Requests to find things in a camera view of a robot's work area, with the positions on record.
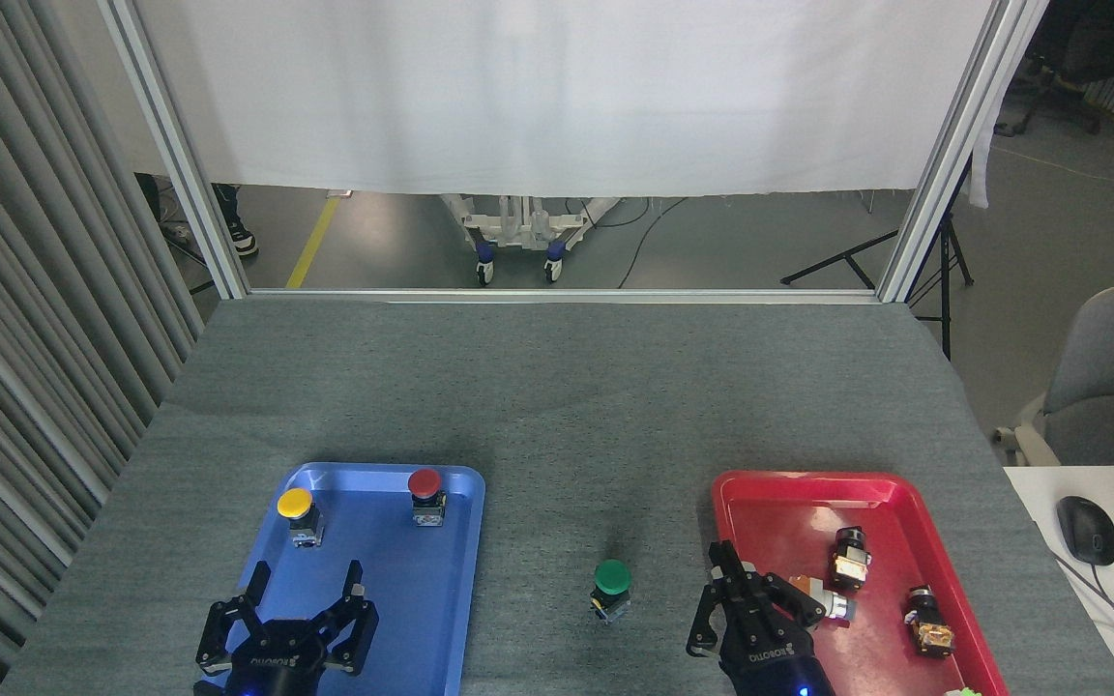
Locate black knob switch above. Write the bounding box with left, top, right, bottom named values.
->
left=828, top=527, right=874, bottom=593

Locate white stand on wheels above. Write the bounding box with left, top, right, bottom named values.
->
left=439, top=193, right=622, bottom=286

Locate grey pleated curtain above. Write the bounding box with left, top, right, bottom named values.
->
left=0, top=0, right=208, bottom=696

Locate red plastic tray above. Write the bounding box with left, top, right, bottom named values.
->
left=712, top=471, right=1008, bottom=696

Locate silver aluminium crossbar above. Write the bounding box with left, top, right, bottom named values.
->
left=246, top=288, right=883, bottom=306

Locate black tripod stand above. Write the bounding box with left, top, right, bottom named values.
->
left=779, top=159, right=976, bottom=361

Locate white hanging cloth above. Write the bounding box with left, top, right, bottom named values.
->
left=136, top=0, right=1018, bottom=210

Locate yellow push button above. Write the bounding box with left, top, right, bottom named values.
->
left=277, top=487, right=326, bottom=550

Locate orange white switch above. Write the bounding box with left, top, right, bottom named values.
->
left=789, top=575, right=857, bottom=625

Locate black switch with gold base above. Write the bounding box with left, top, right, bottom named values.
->
left=903, top=584, right=957, bottom=659

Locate green push button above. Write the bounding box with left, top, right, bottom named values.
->
left=591, top=559, right=633, bottom=624

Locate black computer mouse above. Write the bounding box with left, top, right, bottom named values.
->
left=1056, top=496, right=1114, bottom=567

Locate red push button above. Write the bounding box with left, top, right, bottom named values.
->
left=407, top=469, right=448, bottom=528

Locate grey office chair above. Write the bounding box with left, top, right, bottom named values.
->
left=992, top=277, right=1114, bottom=468

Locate black office chair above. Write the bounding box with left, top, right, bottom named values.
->
left=997, top=0, right=1114, bottom=136

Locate blue plastic tray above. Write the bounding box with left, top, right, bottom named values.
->
left=197, top=462, right=486, bottom=696

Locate silver aluminium post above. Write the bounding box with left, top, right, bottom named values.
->
left=98, top=0, right=249, bottom=301
left=876, top=0, right=1051, bottom=304

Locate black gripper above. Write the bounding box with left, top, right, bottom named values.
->
left=687, top=541, right=835, bottom=696
left=194, top=561, right=380, bottom=696

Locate person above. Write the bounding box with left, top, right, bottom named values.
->
left=134, top=172, right=260, bottom=258

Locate black floor cable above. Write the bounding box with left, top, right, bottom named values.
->
left=617, top=196, right=691, bottom=289

